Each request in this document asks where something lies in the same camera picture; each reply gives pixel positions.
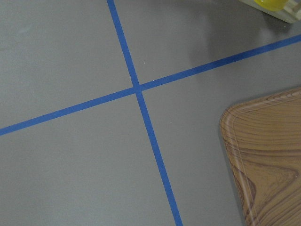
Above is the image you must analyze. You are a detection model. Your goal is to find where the wood grain tray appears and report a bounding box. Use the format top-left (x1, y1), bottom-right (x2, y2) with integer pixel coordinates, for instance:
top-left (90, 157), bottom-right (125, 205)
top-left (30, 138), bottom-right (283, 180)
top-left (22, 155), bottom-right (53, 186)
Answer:
top-left (220, 88), bottom-right (301, 226)

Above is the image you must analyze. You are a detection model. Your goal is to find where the crossing blue tape strip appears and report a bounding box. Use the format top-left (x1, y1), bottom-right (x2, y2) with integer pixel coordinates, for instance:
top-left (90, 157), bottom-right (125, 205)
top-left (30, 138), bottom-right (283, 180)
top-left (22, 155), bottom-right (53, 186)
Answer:
top-left (0, 35), bottom-right (301, 136)

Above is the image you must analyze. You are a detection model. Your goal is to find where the long blue tape strip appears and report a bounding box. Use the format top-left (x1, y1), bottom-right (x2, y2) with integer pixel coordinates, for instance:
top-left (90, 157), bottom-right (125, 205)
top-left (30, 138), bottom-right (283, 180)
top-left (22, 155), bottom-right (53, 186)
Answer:
top-left (107, 0), bottom-right (183, 226)

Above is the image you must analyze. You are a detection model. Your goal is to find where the yellow plastic cup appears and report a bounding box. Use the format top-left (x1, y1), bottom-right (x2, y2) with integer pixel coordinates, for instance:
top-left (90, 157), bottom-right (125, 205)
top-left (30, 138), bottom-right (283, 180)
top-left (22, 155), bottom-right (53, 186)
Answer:
top-left (254, 0), bottom-right (289, 11)

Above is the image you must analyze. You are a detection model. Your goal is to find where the wooden dish rack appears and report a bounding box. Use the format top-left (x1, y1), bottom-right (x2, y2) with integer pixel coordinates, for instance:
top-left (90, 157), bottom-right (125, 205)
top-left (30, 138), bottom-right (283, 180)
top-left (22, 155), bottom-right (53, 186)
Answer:
top-left (240, 0), bottom-right (301, 24)

